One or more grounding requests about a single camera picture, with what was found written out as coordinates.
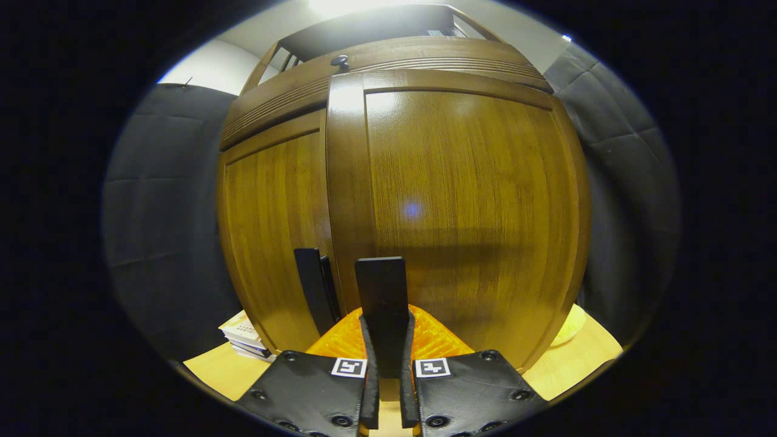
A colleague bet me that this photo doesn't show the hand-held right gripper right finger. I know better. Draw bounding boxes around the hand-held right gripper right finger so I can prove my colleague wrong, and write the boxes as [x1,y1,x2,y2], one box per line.
[399,303,550,437]

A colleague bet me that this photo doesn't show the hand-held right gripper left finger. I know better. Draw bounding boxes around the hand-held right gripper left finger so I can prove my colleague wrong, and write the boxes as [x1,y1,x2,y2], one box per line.
[234,307,380,437]

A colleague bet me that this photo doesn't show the black door handle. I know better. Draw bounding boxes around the black door handle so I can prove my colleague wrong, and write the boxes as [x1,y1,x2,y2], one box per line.
[294,248,342,337]
[355,257,407,380]

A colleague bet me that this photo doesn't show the wooden cabinet door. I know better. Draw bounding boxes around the wooden cabinet door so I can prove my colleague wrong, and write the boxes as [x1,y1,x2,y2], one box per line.
[217,109,344,356]
[326,70,592,372]

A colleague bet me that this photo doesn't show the wooden double-door shoe cabinet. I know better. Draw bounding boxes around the wooden double-door shoe cabinet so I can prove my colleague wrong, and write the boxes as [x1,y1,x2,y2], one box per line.
[217,3,592,372]

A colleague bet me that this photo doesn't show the stack of white books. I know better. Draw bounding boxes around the stack of white books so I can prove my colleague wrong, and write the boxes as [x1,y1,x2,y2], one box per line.
[219,311,277,363]

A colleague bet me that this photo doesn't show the yellow round sponge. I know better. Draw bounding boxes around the yellow round sponge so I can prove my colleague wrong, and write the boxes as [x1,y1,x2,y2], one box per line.
[549,303,586,348]

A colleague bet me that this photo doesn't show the black backdrop cloth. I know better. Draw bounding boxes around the black backdrop cloth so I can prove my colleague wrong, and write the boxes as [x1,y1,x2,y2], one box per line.
[100,42,680,365]

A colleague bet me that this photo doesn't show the ceiling light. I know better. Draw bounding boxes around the ceiling light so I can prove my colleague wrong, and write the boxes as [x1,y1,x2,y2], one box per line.
[310,0,426,16]

